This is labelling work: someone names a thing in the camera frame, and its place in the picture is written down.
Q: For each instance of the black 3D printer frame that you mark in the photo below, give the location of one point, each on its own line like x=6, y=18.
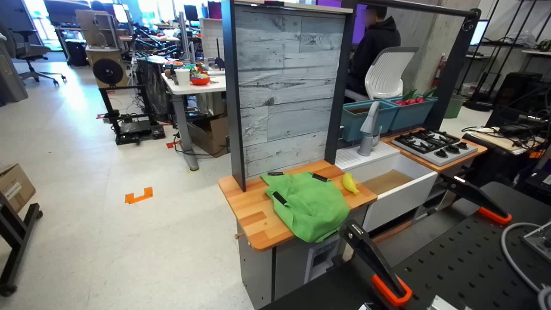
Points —
x=132, y=128

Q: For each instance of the wooden countertop cabinet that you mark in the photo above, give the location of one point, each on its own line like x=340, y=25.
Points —
x=273, y=261

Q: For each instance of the orange bowl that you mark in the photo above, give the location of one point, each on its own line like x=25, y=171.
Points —
x=201, y=80

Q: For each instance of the grey kitchen faucet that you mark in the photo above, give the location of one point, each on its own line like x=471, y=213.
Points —
x=370, y=130

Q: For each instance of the black orange clamp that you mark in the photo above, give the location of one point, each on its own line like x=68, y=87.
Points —
x=487, y=206
x=385, y=283

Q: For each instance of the cardboard box under desk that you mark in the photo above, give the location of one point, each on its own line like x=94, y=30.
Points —
x=211, y=135

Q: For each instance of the white sink basin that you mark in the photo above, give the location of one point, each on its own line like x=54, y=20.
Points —
x=401, y=183

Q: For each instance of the cardboard box left edge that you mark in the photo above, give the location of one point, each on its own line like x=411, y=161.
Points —
x=17, y=187

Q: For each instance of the grey office chair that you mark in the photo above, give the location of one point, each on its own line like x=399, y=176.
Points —
x=24, y=42

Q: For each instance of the green cloth bag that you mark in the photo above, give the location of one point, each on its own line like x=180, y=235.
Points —
x=311, y=206

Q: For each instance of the black orange clamp front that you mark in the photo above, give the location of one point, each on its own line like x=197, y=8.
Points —
x=385, y=283

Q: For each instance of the black perforated table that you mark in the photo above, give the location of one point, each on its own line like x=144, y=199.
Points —
x=452, y=259

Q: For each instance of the black orange clamp right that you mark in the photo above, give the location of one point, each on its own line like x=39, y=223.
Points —
x=487, y=206

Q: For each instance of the yellow banana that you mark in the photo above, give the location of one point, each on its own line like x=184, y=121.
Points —
x=349, y=183

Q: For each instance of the black gas stove top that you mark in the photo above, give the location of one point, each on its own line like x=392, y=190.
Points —
x=435, y=147

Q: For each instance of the teal plastic bin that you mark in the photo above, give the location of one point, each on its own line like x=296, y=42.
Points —
x=395, y=114

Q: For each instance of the person in black hoodie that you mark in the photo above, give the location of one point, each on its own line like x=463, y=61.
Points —
x=382, y=34

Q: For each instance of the white office desk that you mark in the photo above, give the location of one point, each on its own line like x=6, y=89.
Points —
x=182, y=92

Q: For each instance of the orange floor tape marker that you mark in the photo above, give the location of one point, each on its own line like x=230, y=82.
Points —
x=134, y=199

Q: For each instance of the grey wood back panel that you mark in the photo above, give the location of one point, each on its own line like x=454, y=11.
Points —
x=285, y=82

